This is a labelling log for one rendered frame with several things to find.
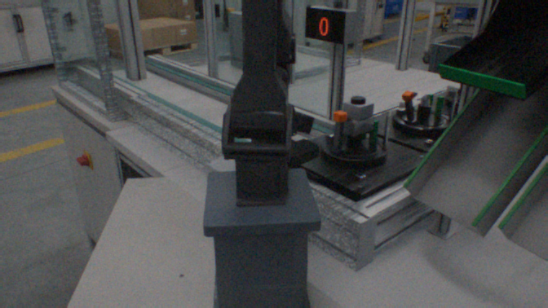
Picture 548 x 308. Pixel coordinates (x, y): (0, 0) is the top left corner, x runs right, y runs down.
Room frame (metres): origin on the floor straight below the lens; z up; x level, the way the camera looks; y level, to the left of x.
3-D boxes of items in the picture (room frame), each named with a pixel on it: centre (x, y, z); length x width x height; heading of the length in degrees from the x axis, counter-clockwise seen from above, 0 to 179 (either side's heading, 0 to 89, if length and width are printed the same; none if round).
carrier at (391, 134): (1.00, -0.36, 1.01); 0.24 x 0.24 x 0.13; 40
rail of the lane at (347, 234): (0.95, 0.13, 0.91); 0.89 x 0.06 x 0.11; 40
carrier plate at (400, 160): (0.84, -0.17, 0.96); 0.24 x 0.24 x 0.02; 40
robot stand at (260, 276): (0.51, 0.02, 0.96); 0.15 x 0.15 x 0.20; 5
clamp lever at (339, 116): (0.81, -0.14, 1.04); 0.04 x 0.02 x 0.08; 130
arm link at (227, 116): (0.52, 0.02, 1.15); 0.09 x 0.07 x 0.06; 85
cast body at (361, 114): (0.84, -0.18, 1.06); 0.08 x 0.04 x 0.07; 130
